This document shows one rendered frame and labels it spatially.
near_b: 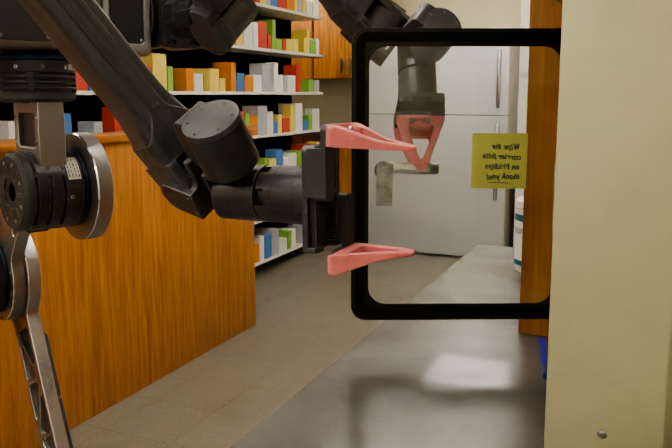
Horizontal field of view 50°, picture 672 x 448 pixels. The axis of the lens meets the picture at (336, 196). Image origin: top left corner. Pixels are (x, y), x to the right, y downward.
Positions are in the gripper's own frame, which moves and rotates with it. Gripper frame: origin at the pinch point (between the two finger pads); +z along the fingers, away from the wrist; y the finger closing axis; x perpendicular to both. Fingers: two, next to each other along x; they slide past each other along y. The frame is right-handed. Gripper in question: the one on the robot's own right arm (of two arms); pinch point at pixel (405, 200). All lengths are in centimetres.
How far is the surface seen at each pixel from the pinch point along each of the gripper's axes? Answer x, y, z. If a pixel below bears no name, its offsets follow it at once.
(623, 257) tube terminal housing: 9.5, -5.7, 18.5
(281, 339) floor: 267, -118, -161
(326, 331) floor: 289, -118, -145
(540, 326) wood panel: 46, -25, 6
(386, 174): 27.3, -0.6, -12.1
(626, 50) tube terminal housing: 9.4, 13.6, 17.9
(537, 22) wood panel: 46, 20, 4
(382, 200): 27.5, -4.2, -12.7
